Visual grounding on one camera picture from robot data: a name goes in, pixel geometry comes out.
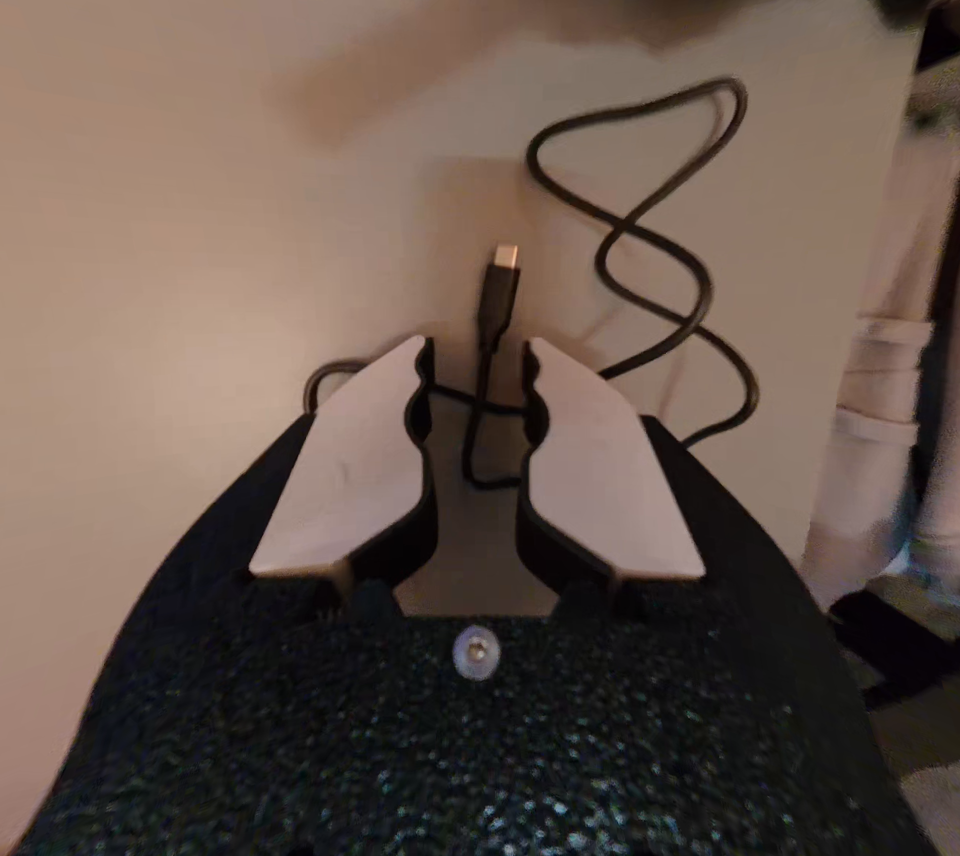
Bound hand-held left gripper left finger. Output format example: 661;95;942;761
247;334;440;595

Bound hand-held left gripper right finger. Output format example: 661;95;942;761
516;337;708;601

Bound black charging cable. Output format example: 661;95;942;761
303;76;759;490

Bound beige desk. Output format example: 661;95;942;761
0;0;927;617

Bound person's leg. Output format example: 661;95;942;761
806;68;960;595

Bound black chair base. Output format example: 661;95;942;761
828;589;960;711

